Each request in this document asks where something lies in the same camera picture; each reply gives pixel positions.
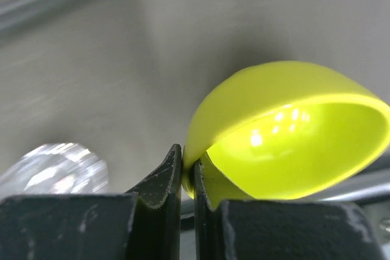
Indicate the clear drinking glass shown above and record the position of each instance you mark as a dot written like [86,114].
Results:
[65,168]

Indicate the lime green bowl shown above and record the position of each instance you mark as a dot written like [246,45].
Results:
[285,130]

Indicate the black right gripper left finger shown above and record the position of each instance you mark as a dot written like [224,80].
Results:
[142,223]

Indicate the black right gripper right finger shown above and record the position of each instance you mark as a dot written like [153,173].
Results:
[258,229]

